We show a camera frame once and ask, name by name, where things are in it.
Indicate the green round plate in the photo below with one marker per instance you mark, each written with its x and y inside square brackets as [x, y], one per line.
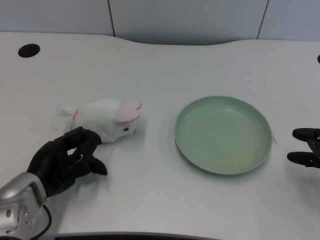
[223, 135]

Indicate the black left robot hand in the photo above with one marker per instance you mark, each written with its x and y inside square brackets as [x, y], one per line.
[55, 160]

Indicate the white plush rabbit doll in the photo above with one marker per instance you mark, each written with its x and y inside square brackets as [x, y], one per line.
[107, 120]

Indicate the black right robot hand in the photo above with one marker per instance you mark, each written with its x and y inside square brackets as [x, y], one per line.
[306, 150]

